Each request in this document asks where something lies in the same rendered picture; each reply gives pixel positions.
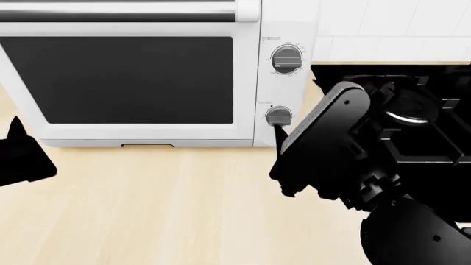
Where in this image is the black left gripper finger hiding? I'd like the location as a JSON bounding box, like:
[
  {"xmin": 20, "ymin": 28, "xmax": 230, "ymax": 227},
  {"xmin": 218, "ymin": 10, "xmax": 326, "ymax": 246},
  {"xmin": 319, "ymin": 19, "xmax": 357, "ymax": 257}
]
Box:
[{"xmin": 7, "ymin": 115, "xmax": 32, "ymax": 141}]

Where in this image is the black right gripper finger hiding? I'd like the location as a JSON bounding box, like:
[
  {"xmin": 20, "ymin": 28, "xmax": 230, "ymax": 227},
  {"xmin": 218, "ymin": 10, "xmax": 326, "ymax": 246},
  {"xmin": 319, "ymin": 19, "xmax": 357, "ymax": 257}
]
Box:
[
  {"xmin": 311, "ymin": 78, "xmax": 328, "ymax": 96},
  {"xmin": 272, "ymin": 124, "xmax": 290, "ymax": 155}
]

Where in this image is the grey timer knob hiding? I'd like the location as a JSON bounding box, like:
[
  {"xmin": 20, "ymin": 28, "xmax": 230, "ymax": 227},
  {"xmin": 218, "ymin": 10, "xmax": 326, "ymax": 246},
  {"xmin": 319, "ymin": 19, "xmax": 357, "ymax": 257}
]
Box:
[{"xmin": 265, "ymin": 106, "xmax": 293, "ymax": 127}]

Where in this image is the white toaster oven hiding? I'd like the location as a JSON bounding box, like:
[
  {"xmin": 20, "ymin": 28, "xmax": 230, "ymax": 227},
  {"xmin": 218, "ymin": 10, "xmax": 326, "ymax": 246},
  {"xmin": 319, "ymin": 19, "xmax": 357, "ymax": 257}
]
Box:
[{"xmin": 0, "ymin": 0, "xmax": 322, "ymax": 149}]

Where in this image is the toaster oven glass door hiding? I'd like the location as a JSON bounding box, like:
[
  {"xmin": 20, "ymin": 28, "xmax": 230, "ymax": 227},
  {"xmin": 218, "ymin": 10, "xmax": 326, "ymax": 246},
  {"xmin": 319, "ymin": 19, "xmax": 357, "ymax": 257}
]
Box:
[{"xmin": 0, "ymin": 21, "xmax": 261, "ymax": 142}]

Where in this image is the grey temperature knob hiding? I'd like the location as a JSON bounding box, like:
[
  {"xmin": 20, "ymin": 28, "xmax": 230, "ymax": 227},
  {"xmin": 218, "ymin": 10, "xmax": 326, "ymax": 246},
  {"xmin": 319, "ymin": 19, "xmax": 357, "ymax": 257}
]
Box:
[{"xmin": 270, "ymin": 43, "xmax": 305, "ymax": 75}]

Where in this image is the round black stove burner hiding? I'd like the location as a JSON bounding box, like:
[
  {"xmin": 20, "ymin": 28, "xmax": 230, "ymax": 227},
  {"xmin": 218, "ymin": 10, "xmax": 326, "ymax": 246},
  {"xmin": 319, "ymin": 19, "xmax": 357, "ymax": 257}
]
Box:
[{"xmin": 383, "ymin": 87, "xmax": 441, "ymax": 125}]

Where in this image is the black gas cooktop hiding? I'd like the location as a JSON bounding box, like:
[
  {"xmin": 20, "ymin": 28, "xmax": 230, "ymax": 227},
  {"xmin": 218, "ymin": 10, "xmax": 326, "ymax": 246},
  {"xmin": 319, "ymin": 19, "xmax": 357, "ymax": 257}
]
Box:
[{"xmin": 310, "ymin": 61, "xmax": 471, "ymax": 232}]

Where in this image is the black cast iron grate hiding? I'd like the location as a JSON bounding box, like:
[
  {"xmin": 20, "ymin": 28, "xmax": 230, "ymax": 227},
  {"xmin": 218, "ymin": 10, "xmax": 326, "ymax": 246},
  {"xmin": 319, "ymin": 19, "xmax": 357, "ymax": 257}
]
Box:
[{"xmin": 367, "ymin": 73, "xmax": 471, "ymax": 167}]

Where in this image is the black crumb tray pull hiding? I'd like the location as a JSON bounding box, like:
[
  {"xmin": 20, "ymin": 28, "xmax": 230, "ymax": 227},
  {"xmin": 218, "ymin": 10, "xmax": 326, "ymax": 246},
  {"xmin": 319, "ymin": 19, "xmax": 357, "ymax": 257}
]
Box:
[{"xmin": 120, "ymin": 143, "xmax": 175, "ymax": 149}]

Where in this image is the silver oven door handle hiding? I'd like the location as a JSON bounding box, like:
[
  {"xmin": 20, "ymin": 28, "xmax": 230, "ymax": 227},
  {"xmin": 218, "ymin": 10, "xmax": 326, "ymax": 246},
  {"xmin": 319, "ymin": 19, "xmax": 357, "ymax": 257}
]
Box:
[{"xmin": 0, "ymin": 0, "xmax": 263, "ymax": 24}]

